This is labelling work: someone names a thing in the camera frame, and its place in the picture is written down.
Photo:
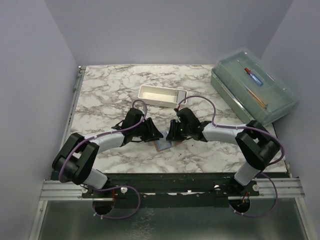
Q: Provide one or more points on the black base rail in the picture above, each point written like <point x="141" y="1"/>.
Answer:
<point x="157" y="190"/>

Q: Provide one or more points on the orange pencil tool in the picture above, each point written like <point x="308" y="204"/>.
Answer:
<point x="262" y="103"/>

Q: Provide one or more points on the white rectangular tray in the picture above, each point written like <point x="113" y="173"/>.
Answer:
<point x="162" y="96"/>

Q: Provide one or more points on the aluminium frame rail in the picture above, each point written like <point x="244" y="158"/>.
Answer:
<point x="42" y="204"/>

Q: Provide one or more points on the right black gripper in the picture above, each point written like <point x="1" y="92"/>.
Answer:
<point x="172" y="134"/>

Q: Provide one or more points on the red blue screwdriver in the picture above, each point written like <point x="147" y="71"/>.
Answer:
<point x="251" y="75"/>

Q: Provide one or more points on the tan leather card holder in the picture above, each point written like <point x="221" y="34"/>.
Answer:
<point x="163" y="144"/>

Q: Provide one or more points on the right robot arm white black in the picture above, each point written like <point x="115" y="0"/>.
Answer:
<point x="257" y="145"/>

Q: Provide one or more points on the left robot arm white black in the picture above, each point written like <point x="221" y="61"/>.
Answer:
<point x="74" y="162"/>

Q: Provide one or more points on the clear green plastic toolbox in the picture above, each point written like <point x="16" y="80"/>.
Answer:
<point x="230" y="80"/>

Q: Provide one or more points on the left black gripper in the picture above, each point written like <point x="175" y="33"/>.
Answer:
<point x="153" y="133"/>

